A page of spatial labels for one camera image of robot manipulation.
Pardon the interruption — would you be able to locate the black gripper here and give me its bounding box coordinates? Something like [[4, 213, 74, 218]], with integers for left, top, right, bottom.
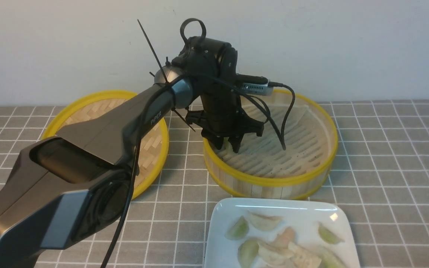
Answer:
[[185, 89, 264, 154]]

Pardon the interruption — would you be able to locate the green steamed dumpling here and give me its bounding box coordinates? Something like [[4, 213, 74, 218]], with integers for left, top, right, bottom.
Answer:
[[224, 141, 233, 154]]

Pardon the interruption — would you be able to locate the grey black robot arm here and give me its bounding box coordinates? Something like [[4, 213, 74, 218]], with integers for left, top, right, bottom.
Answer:
[[0, 36, 268, 268]]

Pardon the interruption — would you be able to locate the pale dumpling plate top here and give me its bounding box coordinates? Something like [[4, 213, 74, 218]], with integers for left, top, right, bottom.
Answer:
[[248, 211, 284, 232]]

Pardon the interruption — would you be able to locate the green dumpling plate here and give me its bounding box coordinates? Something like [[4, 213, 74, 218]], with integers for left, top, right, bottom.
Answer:
[[225, 216, 249, 240], [237, 237, 259, 268], [311, 245, 347, 268], [317, 222, 344, 245]]

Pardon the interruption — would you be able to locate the white square plate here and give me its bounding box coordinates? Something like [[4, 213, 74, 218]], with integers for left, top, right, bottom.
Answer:
[[204, 197, 360, 268]]

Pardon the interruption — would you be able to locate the green dumpling plate bottom left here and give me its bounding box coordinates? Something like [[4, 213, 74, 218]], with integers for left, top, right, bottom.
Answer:
[[237, 237, 259, 268]]

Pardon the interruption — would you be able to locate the orange dumpling plate centre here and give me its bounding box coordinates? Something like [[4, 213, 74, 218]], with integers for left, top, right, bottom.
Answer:
[[272, 227, 296, 248]]

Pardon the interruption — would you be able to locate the white dumpling plate centre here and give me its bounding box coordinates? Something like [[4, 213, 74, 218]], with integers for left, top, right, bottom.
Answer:
[[257, 240, 293, 266]]

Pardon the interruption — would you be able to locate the beige dumpling plate bottom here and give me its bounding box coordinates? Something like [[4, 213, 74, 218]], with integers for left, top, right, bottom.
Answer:
[[288, 242, 322, 268]]

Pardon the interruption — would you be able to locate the green dumpling plate bottom right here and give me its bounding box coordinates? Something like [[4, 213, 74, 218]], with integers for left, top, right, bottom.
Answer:
[[311, 245, 347, 268]]

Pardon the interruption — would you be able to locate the yellow rimmed bamboo steamer basket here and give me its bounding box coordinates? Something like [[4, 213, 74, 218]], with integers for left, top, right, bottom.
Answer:
[[203, 93, 339, 200]]

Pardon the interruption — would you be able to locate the yellow rimmed bamboo steamer lid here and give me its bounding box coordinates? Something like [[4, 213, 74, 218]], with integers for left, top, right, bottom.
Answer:
[[41, 90, 169, 200]]

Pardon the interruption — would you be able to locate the black zip tie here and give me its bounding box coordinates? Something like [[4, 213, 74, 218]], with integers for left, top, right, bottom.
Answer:
[[137, 19, 196, 132]]

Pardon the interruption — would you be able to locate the grey checked tablecloth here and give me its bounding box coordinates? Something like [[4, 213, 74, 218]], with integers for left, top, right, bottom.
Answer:
[[0, 99, 429, 268]]

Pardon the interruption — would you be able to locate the black cable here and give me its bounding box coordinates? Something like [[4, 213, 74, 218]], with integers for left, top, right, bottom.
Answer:
[[100, 73, 296, 268]]

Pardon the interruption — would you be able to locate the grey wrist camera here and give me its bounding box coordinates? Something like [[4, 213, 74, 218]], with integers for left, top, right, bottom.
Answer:
[[235, 74, 273, 96]]

